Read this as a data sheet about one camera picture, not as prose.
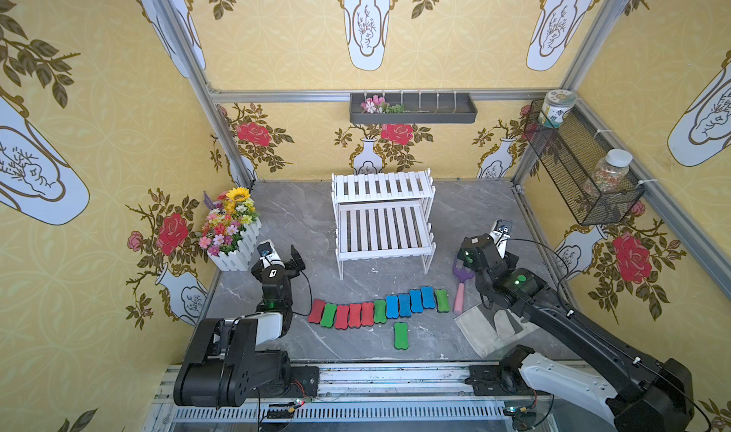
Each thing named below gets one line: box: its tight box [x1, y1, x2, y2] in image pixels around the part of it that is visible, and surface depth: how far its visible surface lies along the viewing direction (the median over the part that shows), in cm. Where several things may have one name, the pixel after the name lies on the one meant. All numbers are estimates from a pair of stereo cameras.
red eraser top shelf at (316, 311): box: [308, 298, 326, 325], surface depth 88 cm
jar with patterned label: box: [538, 88, 577, 129], surface depth 87 cm
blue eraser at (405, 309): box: [397, 293, 412, 317], surface depth 87 cm
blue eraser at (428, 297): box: [420, 285, 437, 310], surface depth 89 cm
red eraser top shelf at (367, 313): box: [360, 301, 375, 327], surface depth 87 cm
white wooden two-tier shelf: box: [331, 167, 436, 280], surface depth 87 cm
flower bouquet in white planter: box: [197, 186, 262, 272], surface depth 92 cm
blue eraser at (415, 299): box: [409, 289, 424, 314], surface depth 88 cm
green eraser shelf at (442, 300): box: [434, 288, 451, 313], surface depth 89 cm
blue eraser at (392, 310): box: [386, 294, 399, 319], surface depth 87 cm
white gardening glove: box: [454, 306, 540, 359], surface depth 83 cm
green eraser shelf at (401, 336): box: [394, 322, 410, 351], surface depth 82 cm
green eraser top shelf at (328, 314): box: [319, 302, 337, 328], surface depth 86 cm
